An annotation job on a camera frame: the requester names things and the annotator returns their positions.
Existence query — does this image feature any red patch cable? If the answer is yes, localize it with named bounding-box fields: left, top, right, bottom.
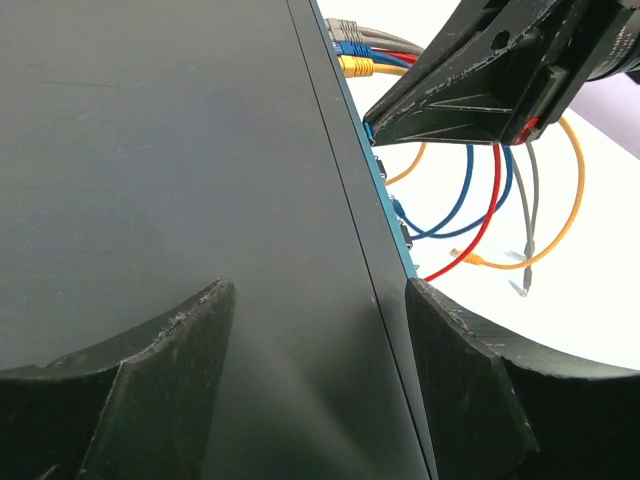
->
left=374, top=49, right=502, bottom=283

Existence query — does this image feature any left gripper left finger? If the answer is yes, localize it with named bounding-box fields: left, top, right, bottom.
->
left=1, top=279, right=236, bottom=479

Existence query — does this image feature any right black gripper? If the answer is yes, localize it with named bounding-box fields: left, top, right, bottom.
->
left=364, top=1, right=639, bottom=146

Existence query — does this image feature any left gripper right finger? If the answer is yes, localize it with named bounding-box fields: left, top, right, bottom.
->
left=405, top=278, right=639, bottom=479

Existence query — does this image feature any dark grey network switch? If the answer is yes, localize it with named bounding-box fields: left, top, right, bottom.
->
left=1, top=1, right=436, bottom=479

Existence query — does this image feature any yellow patch cable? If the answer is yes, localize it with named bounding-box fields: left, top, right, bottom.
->
left=337, top=55, right=586, bottom=272

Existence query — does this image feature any blue plugged patch cable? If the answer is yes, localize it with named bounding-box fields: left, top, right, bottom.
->
left=339, top=49, right=515, bottom=241

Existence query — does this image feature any blue patch cable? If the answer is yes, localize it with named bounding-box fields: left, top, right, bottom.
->
left=331, top=41, right=475, bottom=239
left=339, top=49, right=515, bottom=241

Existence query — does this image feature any long grey patch cable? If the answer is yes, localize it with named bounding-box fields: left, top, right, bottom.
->
left=327, top=27, right=543, bottom=259

